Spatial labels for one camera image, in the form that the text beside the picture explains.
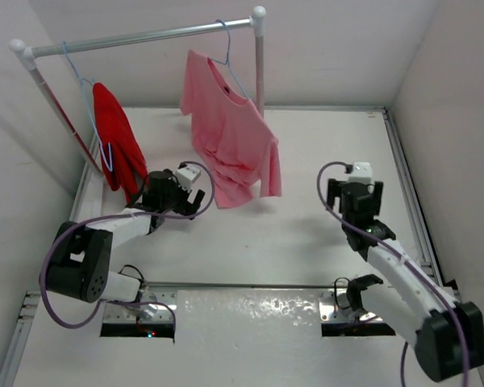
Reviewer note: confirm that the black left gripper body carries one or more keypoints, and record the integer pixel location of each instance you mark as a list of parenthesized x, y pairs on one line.
[(177, 197)]

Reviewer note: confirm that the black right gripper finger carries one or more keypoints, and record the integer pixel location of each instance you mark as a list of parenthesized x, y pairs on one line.
[(334, 188), (377, 193)]

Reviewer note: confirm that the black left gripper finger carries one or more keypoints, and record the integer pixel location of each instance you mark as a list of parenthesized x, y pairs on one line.
[(198, 198), (190, 209)]

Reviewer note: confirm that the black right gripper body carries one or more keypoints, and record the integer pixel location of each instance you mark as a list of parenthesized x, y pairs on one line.
[(372, 205)]

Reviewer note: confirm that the pink t shirt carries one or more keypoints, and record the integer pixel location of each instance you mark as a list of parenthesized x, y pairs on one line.
[(230, 135)]

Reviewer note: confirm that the light blue wire hanger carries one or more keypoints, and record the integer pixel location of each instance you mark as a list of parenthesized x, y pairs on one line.
[(227, 60)]

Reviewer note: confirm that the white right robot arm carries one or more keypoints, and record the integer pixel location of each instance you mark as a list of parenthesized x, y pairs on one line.
[(446, 335)]

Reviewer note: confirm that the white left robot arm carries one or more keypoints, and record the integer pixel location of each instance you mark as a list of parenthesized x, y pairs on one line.
[(80, 258)]

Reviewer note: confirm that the red t shirt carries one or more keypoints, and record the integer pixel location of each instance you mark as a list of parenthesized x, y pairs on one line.
[(123, 162)]

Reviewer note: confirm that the light blue hanger with shirt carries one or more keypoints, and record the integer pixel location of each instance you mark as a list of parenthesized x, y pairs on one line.
[(93, 113)]

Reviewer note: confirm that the white clothes rack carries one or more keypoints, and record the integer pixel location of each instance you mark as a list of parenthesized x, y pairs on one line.
[(27, 55)]

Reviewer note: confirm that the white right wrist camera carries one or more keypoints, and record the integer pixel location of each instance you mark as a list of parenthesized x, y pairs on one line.
[(361, 172)]

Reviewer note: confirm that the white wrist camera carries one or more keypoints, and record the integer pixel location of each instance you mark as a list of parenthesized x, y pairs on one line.
[(361, 172), (187, 175)]

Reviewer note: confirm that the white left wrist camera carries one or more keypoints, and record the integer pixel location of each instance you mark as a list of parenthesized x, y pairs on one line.
[(187, 175)]

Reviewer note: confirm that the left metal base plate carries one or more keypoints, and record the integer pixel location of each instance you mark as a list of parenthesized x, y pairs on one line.
[(150, 307)]

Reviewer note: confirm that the metal base plate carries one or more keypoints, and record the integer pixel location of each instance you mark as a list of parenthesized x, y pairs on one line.
[(150, 307), (334, 308)]

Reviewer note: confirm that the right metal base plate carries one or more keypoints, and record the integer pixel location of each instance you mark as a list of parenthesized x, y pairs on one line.
[(334, 308)]

